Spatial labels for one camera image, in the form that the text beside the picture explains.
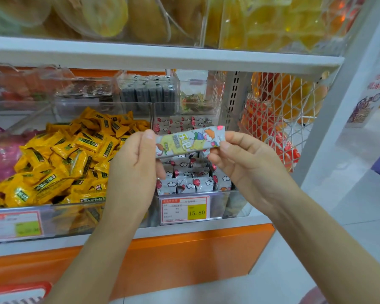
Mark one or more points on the person's right hand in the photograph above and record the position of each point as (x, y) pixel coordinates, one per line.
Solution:
(259, 174)

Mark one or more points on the person's left hand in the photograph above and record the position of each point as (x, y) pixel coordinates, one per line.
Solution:
(129, 180)

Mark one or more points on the person's right thumb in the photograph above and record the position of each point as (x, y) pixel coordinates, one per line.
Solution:
(234, 152)

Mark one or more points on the person's left thumb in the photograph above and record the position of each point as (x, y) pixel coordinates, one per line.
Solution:
(148, 145)

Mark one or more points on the cartoon print snack bar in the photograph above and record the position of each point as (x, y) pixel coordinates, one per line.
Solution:
(190, 141)

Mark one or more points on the person's left forearm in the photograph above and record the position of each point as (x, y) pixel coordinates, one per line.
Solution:
(98, 259)

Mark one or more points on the person's right forearm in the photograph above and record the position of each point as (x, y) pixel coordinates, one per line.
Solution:
(323, 250)

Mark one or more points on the pile of white cloud-print packets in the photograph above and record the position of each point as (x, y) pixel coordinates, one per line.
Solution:
(190, 177)

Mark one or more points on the clear plastic bin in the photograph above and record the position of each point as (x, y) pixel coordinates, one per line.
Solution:
(228, 205)
(66, 220)

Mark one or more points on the row of dark grey packets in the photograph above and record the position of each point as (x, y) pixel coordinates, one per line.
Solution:
(148, 91)

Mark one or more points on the perforated white upright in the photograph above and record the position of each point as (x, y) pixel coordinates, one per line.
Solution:
(236, 98)

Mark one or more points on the pile of mixed colour candies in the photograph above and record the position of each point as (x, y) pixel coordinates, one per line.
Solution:
(198, 102)

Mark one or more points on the pile of orange snack bags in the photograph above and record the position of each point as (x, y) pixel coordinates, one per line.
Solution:
(272, 101)

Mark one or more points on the price tag with yellow patch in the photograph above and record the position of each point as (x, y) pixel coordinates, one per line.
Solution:
(185, 209)

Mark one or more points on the white mesh net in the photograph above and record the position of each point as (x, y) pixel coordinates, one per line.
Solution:
(291, 101)

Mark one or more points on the pile of brown snack packets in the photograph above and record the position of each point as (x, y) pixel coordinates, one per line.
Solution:
(85, 88)

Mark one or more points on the white shelf ledge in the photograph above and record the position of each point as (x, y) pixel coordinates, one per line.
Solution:
(193, 229)

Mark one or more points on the pile of yellow candy packets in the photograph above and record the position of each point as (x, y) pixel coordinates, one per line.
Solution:
(60, 161)

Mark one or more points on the white shelf board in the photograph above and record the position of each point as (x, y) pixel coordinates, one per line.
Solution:
(164, 56)

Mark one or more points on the orange base panel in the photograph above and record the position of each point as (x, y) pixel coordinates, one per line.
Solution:
(183, 259)

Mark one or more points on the pile of yellow dried fruit bags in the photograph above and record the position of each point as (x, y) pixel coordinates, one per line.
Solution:
(177, 18)

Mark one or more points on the pile of orange-red clear packets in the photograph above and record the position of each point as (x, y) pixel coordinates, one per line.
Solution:
(22, 83)

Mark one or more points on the pile of pink packets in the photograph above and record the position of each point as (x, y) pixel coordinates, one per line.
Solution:
(3, 155)

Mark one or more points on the white paper sign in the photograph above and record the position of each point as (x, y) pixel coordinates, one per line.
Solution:
(372, 94)

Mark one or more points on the price tag with green patch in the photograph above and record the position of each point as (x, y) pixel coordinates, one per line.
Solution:
(14, 225)

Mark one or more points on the red shopping basket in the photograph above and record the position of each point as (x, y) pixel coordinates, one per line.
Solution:
(15, 292)

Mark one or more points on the white shelf post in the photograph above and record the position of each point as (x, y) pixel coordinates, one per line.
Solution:
(348, 91)

